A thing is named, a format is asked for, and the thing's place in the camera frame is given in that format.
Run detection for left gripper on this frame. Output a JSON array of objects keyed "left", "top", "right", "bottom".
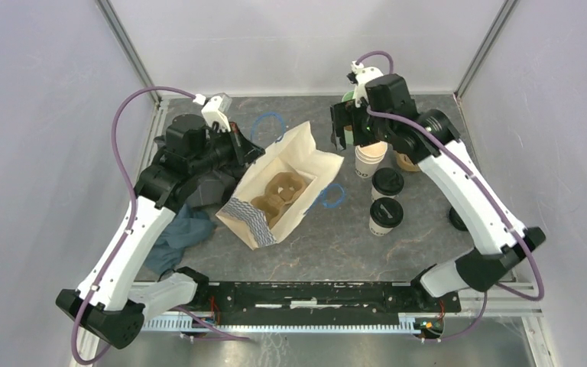
[{"left": 190, "top": 121, "right": 266, "bottom": 177}]

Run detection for brown paper bag blue handles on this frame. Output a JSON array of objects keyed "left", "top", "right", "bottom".
[{"left": 216, "top": 122, "right": 347, "bottom": 249}]

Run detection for stack of paper cups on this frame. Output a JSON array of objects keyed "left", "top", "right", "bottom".
[{"left": 355, "top": 141, "right": 388, "bottom": 178}]

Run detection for black plastic cup lid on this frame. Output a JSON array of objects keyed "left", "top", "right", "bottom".
[{"left": 371, "top": 167, "right": 405, "bottom": 191}]

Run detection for white paper coffee cup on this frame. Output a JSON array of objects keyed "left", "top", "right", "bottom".
[{"left": 371, "top": 185, "right": 401, "bottom": 201}]

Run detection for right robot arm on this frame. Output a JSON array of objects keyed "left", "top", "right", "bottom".
[{"left": 330, "top": 68, "right": 546, "bottom": 312}]

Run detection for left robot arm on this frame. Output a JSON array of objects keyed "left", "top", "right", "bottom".
[{"left": 56, "top": 114, "right": 264, "bottom": 349}]

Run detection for green straw holder cup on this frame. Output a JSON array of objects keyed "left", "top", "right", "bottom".
[{"left": 342, "top": 91, "right": 354, "bottom": 102}]

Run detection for brown cardboard cup carrier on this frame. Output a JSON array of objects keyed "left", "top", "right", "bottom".
[{"left": 394, "top": 151, "right": 420, "bottom": 172}]

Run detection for blue cloth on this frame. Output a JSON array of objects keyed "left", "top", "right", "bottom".
[{"left": 144, "top": 204, "right": 216, "bottom": 274}]

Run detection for remaining black lid stack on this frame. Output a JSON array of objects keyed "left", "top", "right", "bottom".
[{"left": 448, "top": 207, "right": 468, "bottom": 232}]

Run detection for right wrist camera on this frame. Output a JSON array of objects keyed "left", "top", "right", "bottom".
[{"left": 347, "top": 60, "right": 384, "bottom": 108}]

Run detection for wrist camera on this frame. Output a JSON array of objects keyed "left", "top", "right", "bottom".
[
  {"left": 347, "top": 60, "right": 384, "bottom": 108},
  {"left": 193, "top": 93, "right": 232, "bottom": 132}
]

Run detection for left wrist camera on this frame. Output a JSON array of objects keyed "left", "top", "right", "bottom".
[{"left": 193, "top": 93, "right": 232, "bottom": 132}]

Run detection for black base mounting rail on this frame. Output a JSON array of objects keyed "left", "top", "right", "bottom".
[{"left": 185, "top": 281, "right": 462, "bottom": 326}]

